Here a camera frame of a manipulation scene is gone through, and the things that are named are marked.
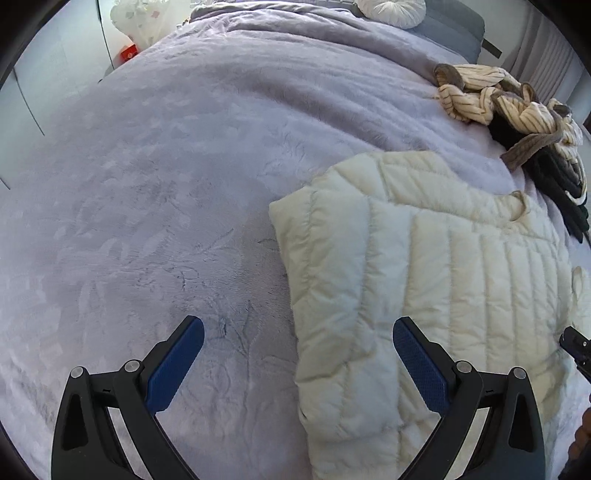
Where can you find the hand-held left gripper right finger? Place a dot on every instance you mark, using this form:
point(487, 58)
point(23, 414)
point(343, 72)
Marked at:
point(418, 362)

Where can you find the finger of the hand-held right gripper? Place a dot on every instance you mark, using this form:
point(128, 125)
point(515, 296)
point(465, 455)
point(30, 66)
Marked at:
point(575, 344)

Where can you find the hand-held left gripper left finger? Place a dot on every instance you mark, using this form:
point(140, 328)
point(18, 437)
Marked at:
point(178, 360)

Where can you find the cream puffer jacket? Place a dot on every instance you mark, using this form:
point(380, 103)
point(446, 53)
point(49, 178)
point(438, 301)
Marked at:
point(438, 258)

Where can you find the black knit garment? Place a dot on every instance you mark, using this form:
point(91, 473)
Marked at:
point(561, 184)

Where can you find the lavender plush blanket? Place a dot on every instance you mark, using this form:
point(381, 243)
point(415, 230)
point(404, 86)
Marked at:
point(161, 184)

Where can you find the grey pleated curtain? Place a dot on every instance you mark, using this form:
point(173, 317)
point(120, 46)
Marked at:
point(545, 60)

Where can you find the cream striped knit sweater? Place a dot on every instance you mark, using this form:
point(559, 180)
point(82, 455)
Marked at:
point(475, 76)

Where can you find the small red packet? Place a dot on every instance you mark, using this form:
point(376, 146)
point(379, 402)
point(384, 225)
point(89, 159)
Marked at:
point(128, 54)

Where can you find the white wardrobe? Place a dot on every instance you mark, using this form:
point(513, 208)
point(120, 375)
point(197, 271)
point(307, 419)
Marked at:
point(55, 69)

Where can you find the grey pillow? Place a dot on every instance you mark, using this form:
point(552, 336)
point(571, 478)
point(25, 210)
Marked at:
point(457, 27)

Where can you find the white floral bag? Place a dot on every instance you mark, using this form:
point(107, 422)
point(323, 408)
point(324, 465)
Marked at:
point(138, 18)

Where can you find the round white pillow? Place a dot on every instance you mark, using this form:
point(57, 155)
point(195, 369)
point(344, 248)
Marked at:
point(392, 11)

